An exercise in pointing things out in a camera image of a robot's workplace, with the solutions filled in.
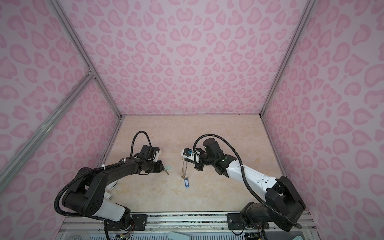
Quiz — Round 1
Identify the diagonal aluminium frame bar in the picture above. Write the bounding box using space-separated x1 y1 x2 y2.
1 71 95 193

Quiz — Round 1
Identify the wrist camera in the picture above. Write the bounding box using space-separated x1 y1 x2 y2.
181 148 201 163
140 145 161 162

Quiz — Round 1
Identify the silver perforated metal ring disc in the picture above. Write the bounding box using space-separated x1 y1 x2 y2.
181 160 188 180

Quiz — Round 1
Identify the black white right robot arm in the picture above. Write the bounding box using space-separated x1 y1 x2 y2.
182 134 306 232

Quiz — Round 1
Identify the black corrugated left cable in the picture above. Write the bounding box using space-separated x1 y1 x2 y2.
53 130 154 218

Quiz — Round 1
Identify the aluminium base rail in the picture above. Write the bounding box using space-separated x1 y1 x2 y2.
56 212 320 240

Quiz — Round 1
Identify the black corrugated right cable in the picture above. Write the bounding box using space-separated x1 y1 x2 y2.
192 133 303 230

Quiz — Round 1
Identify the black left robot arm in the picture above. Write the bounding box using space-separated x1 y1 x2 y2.
54 145 164 222

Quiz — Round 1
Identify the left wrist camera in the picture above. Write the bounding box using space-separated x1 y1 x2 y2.
140 145 161 162

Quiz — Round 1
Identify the black corrugated cable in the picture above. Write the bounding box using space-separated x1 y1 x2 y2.
53 130 154 218
192 133 303 230

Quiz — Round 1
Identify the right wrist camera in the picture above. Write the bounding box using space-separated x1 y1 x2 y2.
181 148 201 163

